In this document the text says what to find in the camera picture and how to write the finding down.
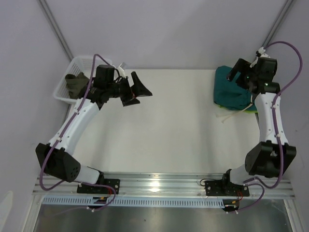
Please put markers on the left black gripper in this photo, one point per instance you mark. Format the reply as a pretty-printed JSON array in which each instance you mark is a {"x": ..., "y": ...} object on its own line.
[{"x": 138, "y": 89}]

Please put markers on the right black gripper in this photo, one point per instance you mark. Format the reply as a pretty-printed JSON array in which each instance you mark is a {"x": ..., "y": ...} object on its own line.
[{"x": 242, "y": 66}]

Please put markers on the teal green shorts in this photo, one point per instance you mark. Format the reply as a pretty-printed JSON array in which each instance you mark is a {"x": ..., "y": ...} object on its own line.
[{"x": 228, "y": 94}]

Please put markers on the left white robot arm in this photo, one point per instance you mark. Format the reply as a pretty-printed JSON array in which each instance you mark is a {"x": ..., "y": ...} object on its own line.
[{"x": 56, "y": 156}]

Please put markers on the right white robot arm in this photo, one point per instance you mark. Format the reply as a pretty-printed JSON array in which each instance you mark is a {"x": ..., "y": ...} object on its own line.
[{"x": 270, "y": 158}]

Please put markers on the lime green folded shorts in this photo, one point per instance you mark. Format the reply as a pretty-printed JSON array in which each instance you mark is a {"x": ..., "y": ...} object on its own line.
[{"x": 251, "y": 108}]

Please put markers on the olive green shorts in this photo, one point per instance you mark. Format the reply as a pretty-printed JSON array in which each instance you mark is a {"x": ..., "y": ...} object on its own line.
[{"x": 75, "y": 83}]

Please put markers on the white plastic basket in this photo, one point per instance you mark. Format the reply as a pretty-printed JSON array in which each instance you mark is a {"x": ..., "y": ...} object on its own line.
[{"x": 77, "y": 65}]

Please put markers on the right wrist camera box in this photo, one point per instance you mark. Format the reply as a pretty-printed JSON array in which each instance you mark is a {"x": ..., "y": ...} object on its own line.
[{"x": 265, "y": 69}]

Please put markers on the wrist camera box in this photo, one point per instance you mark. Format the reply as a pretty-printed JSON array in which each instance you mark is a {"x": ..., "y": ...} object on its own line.
[
  {"x": 104, "y": 75},
  {"x": 265, "y": 69}
]

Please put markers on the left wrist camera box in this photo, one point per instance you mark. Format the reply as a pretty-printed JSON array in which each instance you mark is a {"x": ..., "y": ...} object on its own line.
[{"x": 104, "y": 75}]

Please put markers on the right aluminium corner post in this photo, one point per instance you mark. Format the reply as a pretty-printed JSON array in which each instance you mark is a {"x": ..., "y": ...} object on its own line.
[{"x": 278, "y": 22}]

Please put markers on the aluminium corner post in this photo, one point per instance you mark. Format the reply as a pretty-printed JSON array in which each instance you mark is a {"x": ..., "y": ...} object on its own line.
[
  {"x": 45, "y": 8},
  {"x": 278, "y": 22}
]

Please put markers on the aluminium mounting rail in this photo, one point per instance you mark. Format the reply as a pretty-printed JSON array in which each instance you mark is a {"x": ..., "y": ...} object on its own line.
[{"x": 163, "y": 185}]

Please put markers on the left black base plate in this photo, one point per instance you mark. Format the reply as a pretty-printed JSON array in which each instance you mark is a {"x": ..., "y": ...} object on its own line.
[{"x": 104, "y": 188}]

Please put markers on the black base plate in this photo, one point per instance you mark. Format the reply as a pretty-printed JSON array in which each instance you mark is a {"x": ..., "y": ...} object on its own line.
[
  {"x": 220, "y": 188},
  {"x": 104, "y": 188}
]

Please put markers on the white slotted cable duct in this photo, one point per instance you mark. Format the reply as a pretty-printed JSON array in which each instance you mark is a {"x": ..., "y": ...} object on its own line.
[{"x": 134, "y": 201}]

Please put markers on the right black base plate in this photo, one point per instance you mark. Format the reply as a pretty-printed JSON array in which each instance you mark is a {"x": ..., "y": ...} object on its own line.
[{"x": 220, "y": 188}]

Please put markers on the left aluminium corner post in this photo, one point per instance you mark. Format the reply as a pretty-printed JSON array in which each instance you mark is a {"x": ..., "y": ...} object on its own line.
[{"x": 45, "y": 8}]

